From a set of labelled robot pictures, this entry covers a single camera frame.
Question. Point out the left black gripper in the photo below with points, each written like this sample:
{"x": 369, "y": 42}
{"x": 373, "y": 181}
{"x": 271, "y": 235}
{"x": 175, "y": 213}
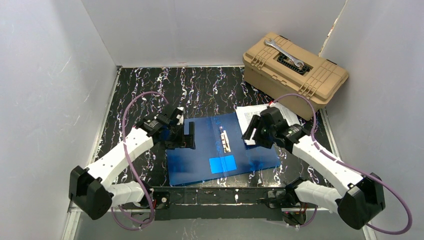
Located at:
{"x": 178, "y": 139}

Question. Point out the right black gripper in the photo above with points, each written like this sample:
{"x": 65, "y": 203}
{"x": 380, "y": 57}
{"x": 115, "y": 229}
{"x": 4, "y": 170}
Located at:
{"x": 257, "y": 129}

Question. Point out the blue plastic folder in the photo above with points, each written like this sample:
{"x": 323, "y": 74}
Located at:
{"x": 219, "y": 152}

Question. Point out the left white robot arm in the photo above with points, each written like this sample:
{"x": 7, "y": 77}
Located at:
{"x": 91, "y": 188}

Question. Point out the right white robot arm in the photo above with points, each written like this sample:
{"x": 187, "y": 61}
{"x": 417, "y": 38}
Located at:
{"x": 356, "y": 198}

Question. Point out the white printed paper files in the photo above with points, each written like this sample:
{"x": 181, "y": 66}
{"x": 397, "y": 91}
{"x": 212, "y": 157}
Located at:
{"x": 248, "y": 116}

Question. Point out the tan plastic toolbox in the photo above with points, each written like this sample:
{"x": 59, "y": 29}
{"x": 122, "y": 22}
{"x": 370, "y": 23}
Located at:
{"x": 301, "y": 90}

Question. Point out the silver open-end wrench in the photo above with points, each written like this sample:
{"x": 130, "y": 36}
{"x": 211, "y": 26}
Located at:
{"x": 295, "y": 61}

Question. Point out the aluminium frame rail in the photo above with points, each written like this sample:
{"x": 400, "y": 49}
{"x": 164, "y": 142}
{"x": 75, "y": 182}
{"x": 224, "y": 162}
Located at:
{"x": 114, "y": 225}

